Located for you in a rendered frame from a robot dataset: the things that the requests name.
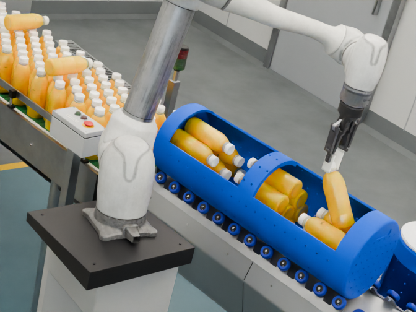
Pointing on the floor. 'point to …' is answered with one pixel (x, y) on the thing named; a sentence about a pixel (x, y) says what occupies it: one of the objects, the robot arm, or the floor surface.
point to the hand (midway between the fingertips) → (332, 160)
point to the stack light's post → (171, 96)
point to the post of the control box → (69, 178)
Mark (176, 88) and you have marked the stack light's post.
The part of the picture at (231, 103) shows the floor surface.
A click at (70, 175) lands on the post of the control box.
